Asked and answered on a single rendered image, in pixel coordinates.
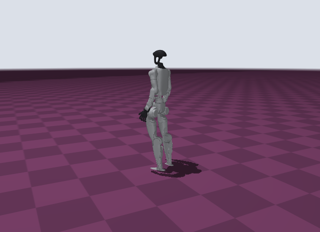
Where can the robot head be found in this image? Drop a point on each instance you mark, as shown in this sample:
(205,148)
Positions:
(160,54)

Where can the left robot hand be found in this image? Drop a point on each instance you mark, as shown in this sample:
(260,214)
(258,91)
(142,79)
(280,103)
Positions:
(144,114)

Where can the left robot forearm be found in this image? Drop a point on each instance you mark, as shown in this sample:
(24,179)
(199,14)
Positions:
(151,99)

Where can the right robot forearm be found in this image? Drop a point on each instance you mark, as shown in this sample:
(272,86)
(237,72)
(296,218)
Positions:
(165,97)

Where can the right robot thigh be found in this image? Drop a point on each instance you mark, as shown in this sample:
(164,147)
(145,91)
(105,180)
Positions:
(163,125)

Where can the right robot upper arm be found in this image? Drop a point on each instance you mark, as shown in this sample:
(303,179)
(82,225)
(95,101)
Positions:
(169,81)

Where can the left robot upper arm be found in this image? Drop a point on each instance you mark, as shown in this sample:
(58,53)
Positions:
(153,79)

